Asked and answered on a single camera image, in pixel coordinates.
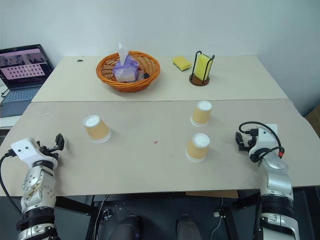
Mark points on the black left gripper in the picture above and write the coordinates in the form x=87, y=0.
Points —
x=47, y=153

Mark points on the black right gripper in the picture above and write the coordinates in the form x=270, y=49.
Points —
x=247, y=143

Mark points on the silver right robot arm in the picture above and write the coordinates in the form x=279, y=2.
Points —
x=276, y=190

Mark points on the brown paper cup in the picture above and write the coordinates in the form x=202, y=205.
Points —
x=96, y=128
x=198, y=148
x=202, y=113

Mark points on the cardboard box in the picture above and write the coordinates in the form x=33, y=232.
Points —
x=313, y=120

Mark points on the yellow sponge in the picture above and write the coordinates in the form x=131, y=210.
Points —
x=202, y=66
x=182, y=62

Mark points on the open laptop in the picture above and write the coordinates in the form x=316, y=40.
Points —
x=22, y=67

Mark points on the small dark scrap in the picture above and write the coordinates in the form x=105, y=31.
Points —
x=80, y=60

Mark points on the orange wicker basket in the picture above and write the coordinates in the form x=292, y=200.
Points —
x=127, y=83

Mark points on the dark rounded shape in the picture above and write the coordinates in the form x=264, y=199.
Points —
x=188, y=227

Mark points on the purple tissue pack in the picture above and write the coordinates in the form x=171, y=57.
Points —
x=126, y=68

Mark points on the small black object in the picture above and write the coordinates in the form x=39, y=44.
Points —
x=146, y=75

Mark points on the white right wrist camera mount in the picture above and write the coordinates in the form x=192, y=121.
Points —
x=265, y=140

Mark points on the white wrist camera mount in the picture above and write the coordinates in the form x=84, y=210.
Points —
x=25, y=150
x=265, y=140

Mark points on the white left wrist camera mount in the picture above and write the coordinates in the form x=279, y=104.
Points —
x=25, y=150

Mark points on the black table frame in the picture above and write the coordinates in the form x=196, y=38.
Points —
x=246, y=200

